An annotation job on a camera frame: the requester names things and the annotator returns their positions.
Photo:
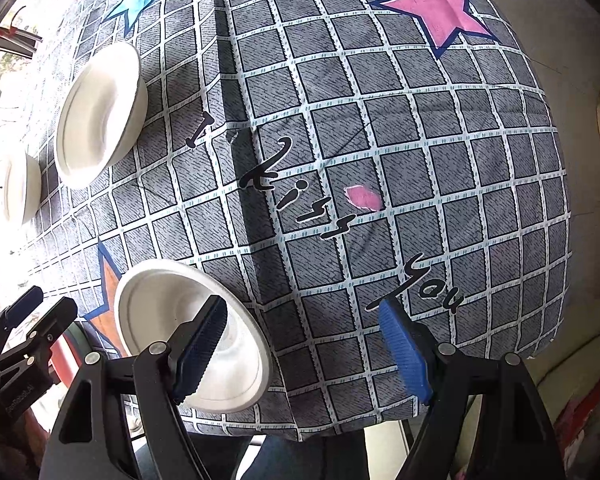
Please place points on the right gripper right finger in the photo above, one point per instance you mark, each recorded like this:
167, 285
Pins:
515, 438

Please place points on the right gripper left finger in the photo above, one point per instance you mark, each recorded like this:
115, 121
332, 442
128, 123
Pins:
90, 438

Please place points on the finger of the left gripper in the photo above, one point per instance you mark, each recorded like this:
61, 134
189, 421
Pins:
23, 307
45, 332

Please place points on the white paper bowl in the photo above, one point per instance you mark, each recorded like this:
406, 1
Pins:
218, 360
102, 117
22, 189

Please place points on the pink square plate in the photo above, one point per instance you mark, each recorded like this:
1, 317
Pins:
66, 359

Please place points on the grey checked tablecloth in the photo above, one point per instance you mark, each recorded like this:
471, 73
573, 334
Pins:
315, 157

